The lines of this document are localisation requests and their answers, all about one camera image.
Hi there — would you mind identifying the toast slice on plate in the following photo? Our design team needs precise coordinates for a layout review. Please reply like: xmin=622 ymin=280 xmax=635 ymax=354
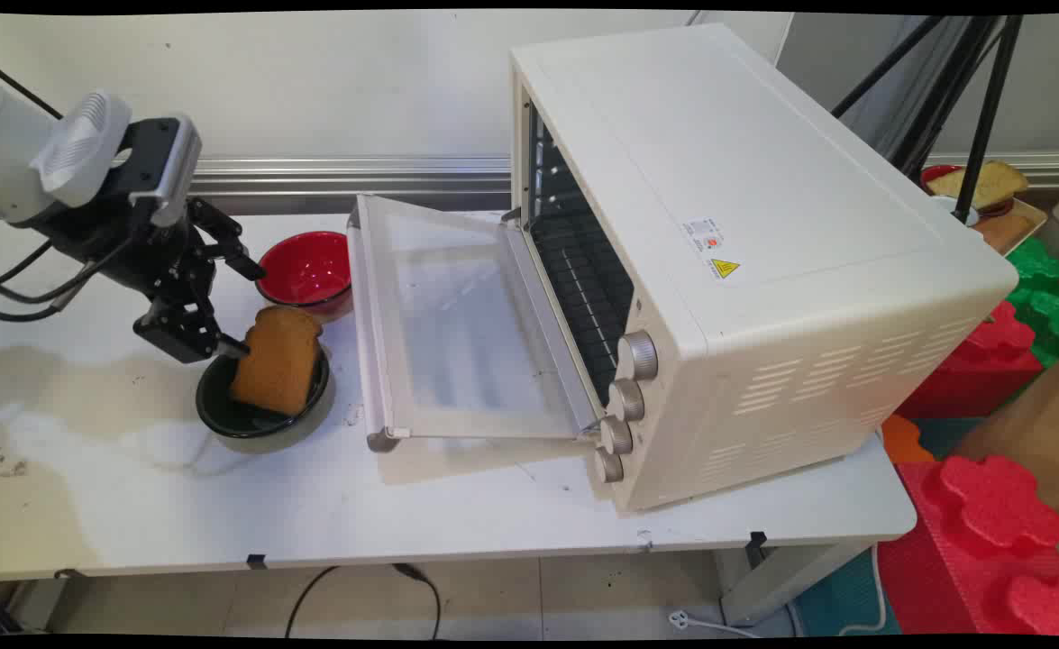
xmin=926 ymin=160 xmax=1030 ymax=212

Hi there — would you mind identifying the wooden tray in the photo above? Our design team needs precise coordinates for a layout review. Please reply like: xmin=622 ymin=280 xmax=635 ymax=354
xmin=969 ymin=197 xmax=1049 ymax=257

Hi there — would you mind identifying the brown toast slice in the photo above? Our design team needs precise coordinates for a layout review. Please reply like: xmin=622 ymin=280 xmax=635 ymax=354
xmin=229 ymin=305 xmax=324 ymax=417

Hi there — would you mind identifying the cream toaster oven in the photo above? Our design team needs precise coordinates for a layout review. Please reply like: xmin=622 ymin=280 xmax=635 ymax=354
xmin=509 ymin=23 xmax=1020 ymax=516

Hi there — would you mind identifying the black floor cable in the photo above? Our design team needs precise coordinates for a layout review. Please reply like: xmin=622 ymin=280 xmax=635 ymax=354
xmin=284 ymin=563 xmax=443 ymax=641

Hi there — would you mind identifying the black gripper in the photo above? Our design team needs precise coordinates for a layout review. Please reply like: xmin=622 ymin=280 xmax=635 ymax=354
xmin=35 ymin=168 xmax=268 ymax=365

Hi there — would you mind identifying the red bowl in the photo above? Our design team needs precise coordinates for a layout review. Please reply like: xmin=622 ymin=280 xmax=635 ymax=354
xmin=253 ymin=231 xmax=355 ymax=320

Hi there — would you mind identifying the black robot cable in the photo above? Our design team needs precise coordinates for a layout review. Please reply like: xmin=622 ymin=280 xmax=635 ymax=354
xmin=0 ymin=236 xmax=133 ymax=324

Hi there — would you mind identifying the dark green bowl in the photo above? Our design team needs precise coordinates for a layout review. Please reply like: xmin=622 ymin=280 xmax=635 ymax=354
xmin=195 ymin=346 xmax=336 ymax=454

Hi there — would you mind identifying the large red foam block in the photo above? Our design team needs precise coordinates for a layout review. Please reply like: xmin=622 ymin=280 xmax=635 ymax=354
xmin=877 ymin=454 xmax=1059 ymax=637

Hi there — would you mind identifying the glass oven door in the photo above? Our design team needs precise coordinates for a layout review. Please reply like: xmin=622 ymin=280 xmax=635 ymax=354
xmin=347 ymin=194 xmax=604 ymax=453

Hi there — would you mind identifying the orange foam piece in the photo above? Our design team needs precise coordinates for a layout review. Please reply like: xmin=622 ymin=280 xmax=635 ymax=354
xmin=881 ymin=413 xmax=936 ymax=464

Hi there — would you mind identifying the green foam block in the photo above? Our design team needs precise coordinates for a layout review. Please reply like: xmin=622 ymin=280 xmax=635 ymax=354
xmin=1005 ymin=238 xmax=1059 ymax=369

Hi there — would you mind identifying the black tripod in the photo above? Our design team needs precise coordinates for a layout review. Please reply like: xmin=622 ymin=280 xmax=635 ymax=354
xmin=831 ymin=14 xmax=1026 ymax=226

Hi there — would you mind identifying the aluminium rail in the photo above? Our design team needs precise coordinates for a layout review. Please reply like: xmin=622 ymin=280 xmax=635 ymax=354
xmin=188 ymin=153 xmax=514 ymax=197

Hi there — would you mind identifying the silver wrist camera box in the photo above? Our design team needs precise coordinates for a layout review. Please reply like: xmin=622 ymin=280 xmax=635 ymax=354
xmin=113 ymin=114 xmax=203 ymax=228

